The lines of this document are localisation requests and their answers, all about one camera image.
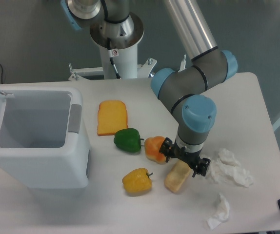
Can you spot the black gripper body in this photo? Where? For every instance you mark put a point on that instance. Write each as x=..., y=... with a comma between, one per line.
x=190, y=158

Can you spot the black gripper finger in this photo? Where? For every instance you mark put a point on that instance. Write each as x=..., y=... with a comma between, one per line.
x=166, y=149
x=201, y=167

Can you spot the pale square bread loaf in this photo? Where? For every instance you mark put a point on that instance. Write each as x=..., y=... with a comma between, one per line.
x=177, y=176

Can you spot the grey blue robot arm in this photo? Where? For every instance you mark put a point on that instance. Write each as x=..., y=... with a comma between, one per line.
x=117, y=32

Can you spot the knotted orange bread roll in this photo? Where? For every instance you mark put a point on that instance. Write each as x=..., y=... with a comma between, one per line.
x=152, y=147

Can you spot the large crumpled white tissue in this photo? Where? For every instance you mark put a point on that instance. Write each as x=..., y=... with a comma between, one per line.
x=225, y=168

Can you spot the green bell pepper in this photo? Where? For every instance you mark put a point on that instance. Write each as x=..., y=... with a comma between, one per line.
x=128, y=140

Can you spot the yellow bell pepper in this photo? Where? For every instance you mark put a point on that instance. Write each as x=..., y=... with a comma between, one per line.
x=137, y=181

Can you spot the small crumpled white tissue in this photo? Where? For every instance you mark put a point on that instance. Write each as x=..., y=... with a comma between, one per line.
x=221, y=213

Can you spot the orange toast slice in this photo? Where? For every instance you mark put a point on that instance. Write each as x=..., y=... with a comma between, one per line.
x=112, y=117

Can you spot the white open trash bin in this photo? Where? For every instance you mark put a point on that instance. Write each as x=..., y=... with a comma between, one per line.
x=43, y=140

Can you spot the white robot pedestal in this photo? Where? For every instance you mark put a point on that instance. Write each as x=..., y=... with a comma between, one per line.
x=117, y=64

